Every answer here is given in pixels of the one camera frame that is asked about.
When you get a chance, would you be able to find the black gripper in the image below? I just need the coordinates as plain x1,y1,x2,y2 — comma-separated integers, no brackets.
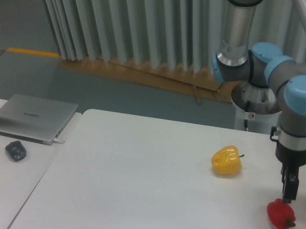
269,126,306,204

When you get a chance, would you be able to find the pale green pleated curtain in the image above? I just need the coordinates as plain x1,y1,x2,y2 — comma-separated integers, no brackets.
42,0,306,89

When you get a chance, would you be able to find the silver closed laptop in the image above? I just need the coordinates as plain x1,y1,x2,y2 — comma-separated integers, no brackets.
0,94,78,145

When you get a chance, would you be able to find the black round controller device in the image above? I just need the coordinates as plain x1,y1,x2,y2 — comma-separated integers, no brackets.
5,141,27,162

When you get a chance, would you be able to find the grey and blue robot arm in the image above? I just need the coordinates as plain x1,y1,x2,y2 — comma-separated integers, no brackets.
212,0,306,203

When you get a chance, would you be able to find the white laptop cable plug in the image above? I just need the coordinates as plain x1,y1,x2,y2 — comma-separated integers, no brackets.
53,139,65,144

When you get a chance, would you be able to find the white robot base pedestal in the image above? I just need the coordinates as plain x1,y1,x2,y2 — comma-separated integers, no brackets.
231,81,281,134

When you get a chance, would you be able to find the red bell pepper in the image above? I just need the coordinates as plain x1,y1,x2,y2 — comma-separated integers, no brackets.
266,198,296,229

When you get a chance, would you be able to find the yellow bell pepper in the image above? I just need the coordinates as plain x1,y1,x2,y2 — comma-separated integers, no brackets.
211,145,243,176

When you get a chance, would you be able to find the brown cardboard sheet on floor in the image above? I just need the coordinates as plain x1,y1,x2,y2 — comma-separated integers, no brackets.
59,56,241,104

